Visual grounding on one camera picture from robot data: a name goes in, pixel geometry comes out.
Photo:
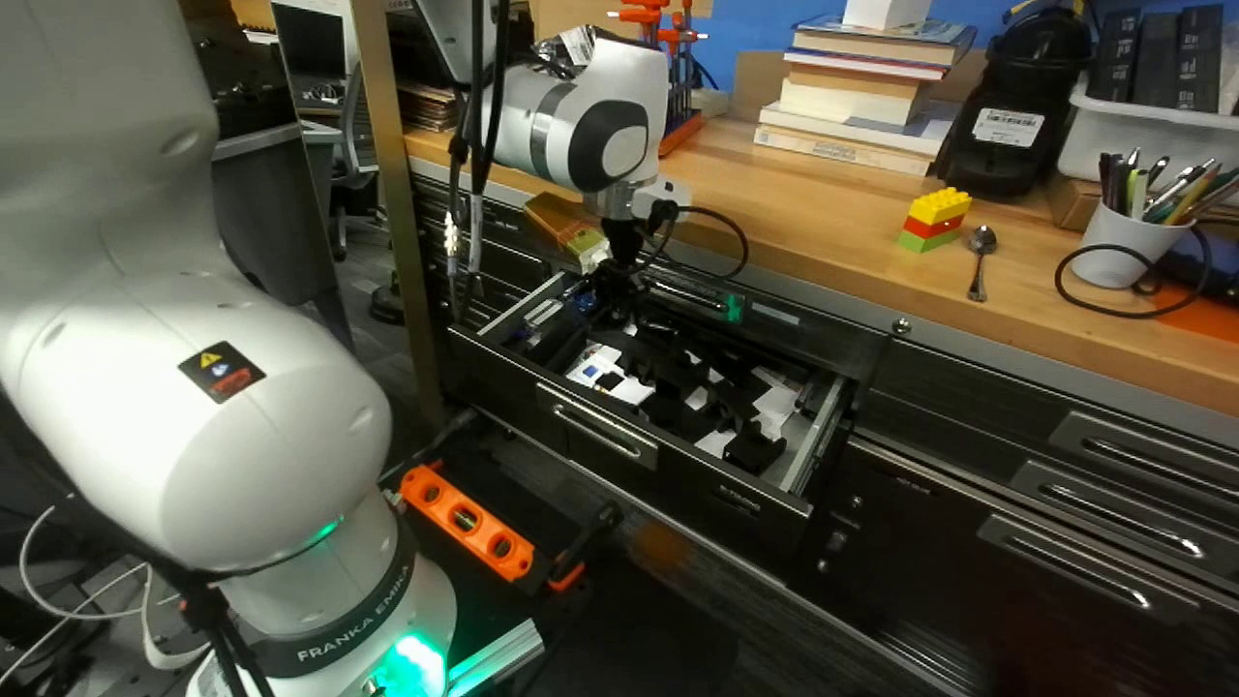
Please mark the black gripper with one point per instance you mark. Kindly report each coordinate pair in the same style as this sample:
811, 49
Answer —
624, 244

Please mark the grey metal drawer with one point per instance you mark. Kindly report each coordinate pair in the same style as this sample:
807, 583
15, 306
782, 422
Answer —
723, 498

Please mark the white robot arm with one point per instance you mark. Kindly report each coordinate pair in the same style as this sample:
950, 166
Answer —
197, 439

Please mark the black shallow drawer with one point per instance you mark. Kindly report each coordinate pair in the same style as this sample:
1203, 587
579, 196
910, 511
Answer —
566, 517

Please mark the white card blue print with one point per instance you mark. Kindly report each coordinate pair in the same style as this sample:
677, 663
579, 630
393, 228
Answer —
624, 388

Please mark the white paper sheet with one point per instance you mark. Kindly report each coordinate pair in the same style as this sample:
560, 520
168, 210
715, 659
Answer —
779, 409

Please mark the silver foil bag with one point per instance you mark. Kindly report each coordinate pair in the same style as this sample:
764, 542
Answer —
566, 49

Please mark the orange spirit level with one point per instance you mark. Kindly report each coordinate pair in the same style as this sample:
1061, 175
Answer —
466, 517

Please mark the stack of brown folders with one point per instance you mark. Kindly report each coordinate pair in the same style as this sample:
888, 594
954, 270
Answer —
421, 106

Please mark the blue board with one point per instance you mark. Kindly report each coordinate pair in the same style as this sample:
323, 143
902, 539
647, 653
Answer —
750, 32

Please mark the stack of beige books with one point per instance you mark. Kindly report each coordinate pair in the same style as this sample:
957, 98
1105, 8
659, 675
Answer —
853, 103

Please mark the colourful toy brick stack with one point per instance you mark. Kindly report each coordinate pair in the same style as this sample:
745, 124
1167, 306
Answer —
933, 218

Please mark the metal spoon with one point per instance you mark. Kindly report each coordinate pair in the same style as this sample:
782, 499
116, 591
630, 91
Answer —
981, 239

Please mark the black device white label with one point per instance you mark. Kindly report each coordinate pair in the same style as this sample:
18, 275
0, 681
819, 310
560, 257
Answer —
981, 166

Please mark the small white box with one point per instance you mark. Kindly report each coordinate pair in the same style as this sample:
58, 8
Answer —
886, 14

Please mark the grey tool cabinet workbench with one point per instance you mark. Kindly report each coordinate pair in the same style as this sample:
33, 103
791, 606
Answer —
1030, 426

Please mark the white cup with pens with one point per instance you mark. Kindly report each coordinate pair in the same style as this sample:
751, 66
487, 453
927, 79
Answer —
1128, 253

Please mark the white plastic bin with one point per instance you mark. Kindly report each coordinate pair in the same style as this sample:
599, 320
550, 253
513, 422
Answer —
1137, 139

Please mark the olive wrist camera box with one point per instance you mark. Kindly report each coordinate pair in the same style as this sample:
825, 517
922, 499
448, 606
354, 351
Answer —
566, 233

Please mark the brown vertical post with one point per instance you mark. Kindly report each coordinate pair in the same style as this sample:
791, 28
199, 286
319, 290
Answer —
393, 196

